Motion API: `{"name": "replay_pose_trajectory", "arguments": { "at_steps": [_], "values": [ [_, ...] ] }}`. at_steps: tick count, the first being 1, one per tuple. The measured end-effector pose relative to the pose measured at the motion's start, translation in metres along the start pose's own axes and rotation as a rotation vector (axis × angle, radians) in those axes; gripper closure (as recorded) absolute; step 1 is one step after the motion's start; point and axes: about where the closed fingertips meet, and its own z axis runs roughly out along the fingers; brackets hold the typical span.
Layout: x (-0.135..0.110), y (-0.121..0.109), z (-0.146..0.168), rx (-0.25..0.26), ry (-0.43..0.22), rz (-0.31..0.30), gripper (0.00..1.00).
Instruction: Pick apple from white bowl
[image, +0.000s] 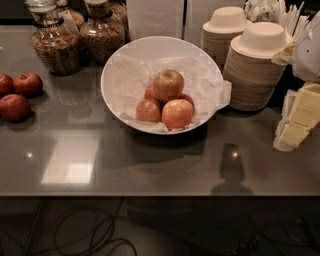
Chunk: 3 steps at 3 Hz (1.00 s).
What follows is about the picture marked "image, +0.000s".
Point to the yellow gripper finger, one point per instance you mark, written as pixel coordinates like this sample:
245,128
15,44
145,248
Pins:
287,106
303,116

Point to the yellow-red apple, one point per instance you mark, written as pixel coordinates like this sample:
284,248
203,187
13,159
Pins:
177,114
167,85

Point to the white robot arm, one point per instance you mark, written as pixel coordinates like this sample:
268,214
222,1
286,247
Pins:
303,54

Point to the back right red apple in bowl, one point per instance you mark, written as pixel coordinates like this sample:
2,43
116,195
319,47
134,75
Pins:
189,99

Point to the red apple in bowl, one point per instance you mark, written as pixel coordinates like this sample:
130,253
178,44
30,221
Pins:
149,92
189,99

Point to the back left red apple in bowl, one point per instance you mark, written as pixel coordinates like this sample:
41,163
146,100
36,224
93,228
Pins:
149,92

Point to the front left red apple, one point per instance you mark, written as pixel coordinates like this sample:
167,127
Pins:
148,110

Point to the white bowl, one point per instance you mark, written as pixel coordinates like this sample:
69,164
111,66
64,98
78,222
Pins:
148,48

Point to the red apple on table top right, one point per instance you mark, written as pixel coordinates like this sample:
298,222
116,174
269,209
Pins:
28,84

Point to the red apple on table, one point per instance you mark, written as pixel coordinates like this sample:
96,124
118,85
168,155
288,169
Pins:
28,84
14,108

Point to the red apple on table front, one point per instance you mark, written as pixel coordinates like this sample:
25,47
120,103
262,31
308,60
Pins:
14,108

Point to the red apple at left edge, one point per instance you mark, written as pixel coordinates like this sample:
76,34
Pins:
6,85

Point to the front stack of paper bowls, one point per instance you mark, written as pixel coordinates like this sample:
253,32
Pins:
249,65

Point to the stack of paper bowls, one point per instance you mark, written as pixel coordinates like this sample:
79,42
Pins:
249,65
225,24

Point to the white plastic cutlery bundle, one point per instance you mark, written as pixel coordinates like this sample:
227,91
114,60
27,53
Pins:
276,11

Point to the back stack of paper bowls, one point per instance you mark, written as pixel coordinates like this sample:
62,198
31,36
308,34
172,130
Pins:
225,24

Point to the white paper liner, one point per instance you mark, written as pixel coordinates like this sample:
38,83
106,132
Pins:
126,78

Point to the back glass jar of granola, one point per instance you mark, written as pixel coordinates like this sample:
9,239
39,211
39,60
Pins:
119,9

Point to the glass jar of granola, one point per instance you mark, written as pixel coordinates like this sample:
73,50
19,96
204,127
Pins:
103,33
57,48
119,9

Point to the middle glass jar of granola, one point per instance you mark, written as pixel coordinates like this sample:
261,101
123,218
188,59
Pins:
103,33

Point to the far back glass jar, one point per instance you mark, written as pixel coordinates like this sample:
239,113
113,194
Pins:
73,20

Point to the left glass jar of granola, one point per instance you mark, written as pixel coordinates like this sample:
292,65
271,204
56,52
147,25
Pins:
57,48

